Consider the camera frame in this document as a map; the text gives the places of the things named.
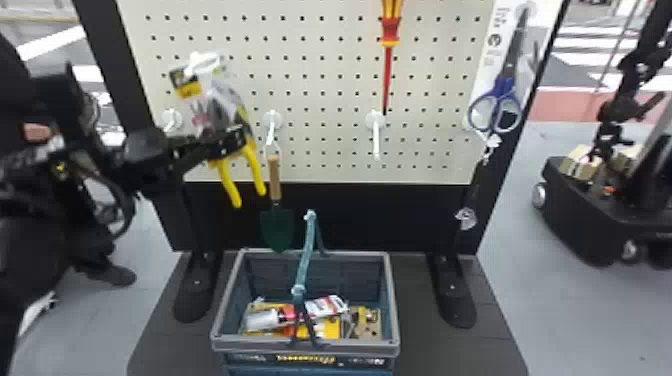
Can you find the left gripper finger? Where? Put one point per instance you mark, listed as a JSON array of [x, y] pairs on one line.
[[212, 147]]

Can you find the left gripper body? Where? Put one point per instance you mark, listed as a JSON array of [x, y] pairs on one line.
[[157, 176]]

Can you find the yellow pliers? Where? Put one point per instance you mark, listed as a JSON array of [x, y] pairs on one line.
[[231, 184]]

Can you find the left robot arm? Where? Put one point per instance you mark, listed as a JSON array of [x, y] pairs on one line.
[[31, 173]]

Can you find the white pegboard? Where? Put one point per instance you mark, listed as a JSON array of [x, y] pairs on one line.
[[325, 78]]

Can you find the white tube on yellow card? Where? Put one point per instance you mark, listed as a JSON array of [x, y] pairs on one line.
[[265, 318]]

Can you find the red white packet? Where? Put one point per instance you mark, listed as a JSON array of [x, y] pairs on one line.
[[328, 305]]

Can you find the red yellow screwdriver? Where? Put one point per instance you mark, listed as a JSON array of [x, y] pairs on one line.
[[389, 31]]

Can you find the blue basket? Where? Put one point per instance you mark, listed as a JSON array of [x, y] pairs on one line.
[[304, 349]]

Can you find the brown card packet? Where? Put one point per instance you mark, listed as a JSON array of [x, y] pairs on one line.
[[367, 323]]

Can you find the blue scissors on card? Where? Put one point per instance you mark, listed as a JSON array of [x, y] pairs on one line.
[[501, 94]]

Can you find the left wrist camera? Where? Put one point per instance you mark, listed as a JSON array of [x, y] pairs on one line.
[[143, 146]]

